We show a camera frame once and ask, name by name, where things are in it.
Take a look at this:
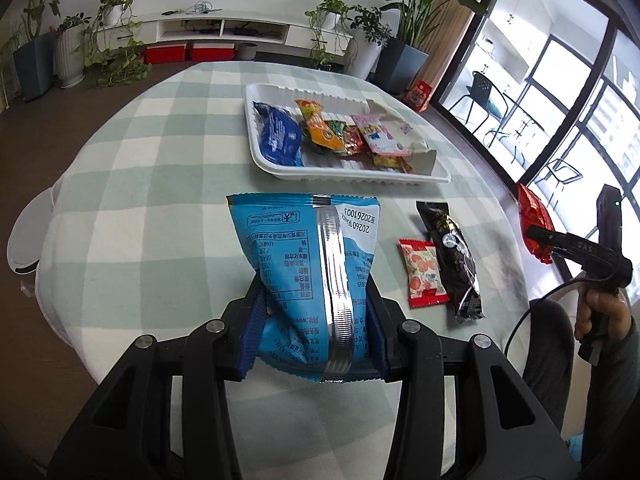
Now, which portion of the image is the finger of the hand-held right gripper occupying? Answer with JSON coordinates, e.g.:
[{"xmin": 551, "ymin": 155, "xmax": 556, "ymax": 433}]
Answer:
[{"xmin": 522, "ymin": 224, "xmax": 599, "ymax": 275}]

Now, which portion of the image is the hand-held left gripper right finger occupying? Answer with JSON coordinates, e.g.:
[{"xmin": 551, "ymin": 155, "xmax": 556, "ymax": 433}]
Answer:
[{"xmin": 365, "ymin": 280, "xmax": 568, "ymax": 480}]

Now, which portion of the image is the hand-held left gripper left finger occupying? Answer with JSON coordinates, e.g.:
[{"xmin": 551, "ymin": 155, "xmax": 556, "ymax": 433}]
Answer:
[{"xmin": 47, "ymin": 285, "xmax": 268, "ymax": 480}]

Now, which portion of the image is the large red snack packet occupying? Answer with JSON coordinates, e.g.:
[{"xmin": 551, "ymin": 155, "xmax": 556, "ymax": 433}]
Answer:
[{"xmin": 516, "ymin": 182, "xmax": 556, "ymax": 265}]

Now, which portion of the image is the light blue snack packet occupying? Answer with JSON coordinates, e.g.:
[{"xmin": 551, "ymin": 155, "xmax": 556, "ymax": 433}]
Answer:
[{"xmin": 226, "ymin": 192, "xmax": 388, "ymax": 385}]

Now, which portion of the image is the white plastic tray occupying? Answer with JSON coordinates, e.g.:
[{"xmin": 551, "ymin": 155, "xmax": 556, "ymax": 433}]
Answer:
[{"xmin": 245, "ymin": 82, "xmax": 452, "ymax": 185}]

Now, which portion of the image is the gold and red snack packet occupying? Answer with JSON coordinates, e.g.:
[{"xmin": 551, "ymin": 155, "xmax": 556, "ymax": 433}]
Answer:
[{"xmin": 370, "ymin": 152, "xmax": 415, "ymax": 175}]

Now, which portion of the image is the white snack packet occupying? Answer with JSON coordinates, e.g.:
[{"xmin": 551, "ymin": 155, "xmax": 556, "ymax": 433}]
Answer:
[{"xmin": 367, "ymin": 100, "xmax": 438, "ymax": 176}]

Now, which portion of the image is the small dark red snack packet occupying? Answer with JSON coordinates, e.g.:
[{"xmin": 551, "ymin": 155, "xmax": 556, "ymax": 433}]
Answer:
[{"xmin": 340, "ymin": 125, "xmax": 368, "ymax": 157}]

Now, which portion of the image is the pink snack packet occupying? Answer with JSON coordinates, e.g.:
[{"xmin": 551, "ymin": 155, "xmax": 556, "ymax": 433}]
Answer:
[{"xmin": 350, "ymin": 114, "xmax": 401, "ymax": 157}]

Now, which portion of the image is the orange snack packet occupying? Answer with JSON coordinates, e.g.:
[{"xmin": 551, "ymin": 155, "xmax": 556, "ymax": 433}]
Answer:
[{"xmin": 295, "ymin": 99, "xmax": 347, "ymax": 152}]

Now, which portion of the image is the person's right forearm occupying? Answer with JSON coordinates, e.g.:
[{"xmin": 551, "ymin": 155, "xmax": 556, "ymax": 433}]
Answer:
[{"xmin": 565, "ymin": 317, "xmax": 640, "ymax": 480}]

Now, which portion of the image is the person's right hand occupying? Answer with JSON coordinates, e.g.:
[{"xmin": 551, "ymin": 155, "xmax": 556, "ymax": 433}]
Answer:
[{"xmin": 574, "ymin": 287, "xmax": 634, "ymax": 347}]

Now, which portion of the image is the red peach-print snack packet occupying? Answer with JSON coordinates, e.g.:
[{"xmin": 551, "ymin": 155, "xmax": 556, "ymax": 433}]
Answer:
[{"xmin": 398, "ymin": 238, "xmax": 449, "ymax": 309}]

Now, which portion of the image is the long black snack packet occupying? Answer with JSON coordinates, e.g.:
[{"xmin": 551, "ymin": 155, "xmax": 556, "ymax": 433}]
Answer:
[{"xmin": 416, "ymin": 201, "xmax": 485, "ymax": 322}]

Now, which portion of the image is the person's leg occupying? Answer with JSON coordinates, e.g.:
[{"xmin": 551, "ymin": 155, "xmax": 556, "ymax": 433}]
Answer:
[{"xmin": 520, "ymin": 299, "xmax": 577, "ymax": 413}]

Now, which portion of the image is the green checked tablecloth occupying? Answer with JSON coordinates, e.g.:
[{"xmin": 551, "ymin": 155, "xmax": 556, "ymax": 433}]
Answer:
[{"xmin": 35, "ymin": 60, "xmax": 541, "ymax": 480}]

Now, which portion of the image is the dark blue snack packet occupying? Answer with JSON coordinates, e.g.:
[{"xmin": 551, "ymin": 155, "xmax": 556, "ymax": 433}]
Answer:
[{"xmin": 251, "ymin": 101, "xmax": 306, "ymax": 167}]

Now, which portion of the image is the red gift bag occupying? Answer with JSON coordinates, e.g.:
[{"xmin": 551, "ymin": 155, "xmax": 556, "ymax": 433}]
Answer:
[{"xmin": 402, "ymin": 80, "xmax": 434, "ymax": 113}]

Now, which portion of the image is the white plastic chair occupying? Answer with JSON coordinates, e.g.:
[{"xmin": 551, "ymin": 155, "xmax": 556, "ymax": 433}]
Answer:
[{"xmin": 7, "ymin": 184, "xmax": 57, "ymax": 277}]

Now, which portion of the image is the broad-leaf plant in dark pot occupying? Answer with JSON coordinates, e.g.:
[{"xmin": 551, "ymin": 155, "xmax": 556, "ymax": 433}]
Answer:
[{"xmin": 375, "ymin": 0, "xmax": 488, "ymax": 95}]

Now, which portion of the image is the plant in smooth white pot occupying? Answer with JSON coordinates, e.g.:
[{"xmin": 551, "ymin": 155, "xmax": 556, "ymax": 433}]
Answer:
[{"xmin": 344, "ymin": 5, "xmax": 394, "ymax": 81}]

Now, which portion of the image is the red storage box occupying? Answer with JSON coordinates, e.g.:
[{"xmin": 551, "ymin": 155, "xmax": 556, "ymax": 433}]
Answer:
[
  {"xmin": 145, "ymin": 44, "xmax": 188, "ymax": 65},
  {"xmin": 191, "ymin": 42, "xmax": 236, "ymax": 62}
]

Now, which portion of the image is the white television cabinet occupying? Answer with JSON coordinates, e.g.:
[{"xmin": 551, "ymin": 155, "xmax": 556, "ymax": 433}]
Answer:
[{"xmin": 97, "ymin": 10, "xmax": 351, "ymax": 58}]

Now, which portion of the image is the trailing plant in small pot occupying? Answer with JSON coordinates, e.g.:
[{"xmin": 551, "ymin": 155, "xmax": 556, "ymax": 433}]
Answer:
[
  {"xmin": 305, "ymin": 0, "xmax": 354, "ymax": 72},
  {"xmin": 82, "ymin": 0, "xmax": 152, "ymax": 89}
]

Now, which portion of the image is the plant in white ribbed pot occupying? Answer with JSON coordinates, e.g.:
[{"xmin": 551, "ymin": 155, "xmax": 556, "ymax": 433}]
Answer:
[{"xmin": 53, "ymin": 12, "xmax": 94, "ymax": 89}]

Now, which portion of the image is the leafy tree in dark pot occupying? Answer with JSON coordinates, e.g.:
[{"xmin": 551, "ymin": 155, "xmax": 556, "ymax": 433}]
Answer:
[{"xmin": 10, "ymin": 0, "xmax": 63, "ymax": 103}]

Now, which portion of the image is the black cable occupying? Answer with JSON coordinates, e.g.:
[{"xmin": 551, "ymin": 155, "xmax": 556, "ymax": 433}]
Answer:
[{"xmin": 504, "ymin": 275, "xmax": 588, "ymax": 358}]

